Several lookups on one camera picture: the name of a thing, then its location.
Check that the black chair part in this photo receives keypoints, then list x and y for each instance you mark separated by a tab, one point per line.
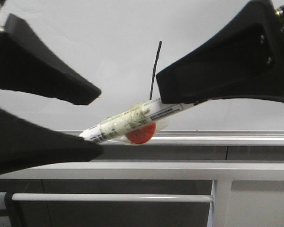
13	210

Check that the aluminium whiteboard tray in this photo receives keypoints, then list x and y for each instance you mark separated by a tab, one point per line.
218	138

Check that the red round magnet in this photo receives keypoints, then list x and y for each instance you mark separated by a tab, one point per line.
142	135

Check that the white stand upright post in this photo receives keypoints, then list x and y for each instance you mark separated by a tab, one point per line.
220	192

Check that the white round stand bar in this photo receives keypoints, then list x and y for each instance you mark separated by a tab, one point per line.
111	197

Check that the white whiteboard marker pen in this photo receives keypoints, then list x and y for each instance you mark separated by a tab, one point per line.
136	119

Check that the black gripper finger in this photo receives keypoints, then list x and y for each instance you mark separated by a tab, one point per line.
24	145
28	65
245	59

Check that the large whiteboard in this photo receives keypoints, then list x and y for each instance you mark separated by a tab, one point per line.
113	44

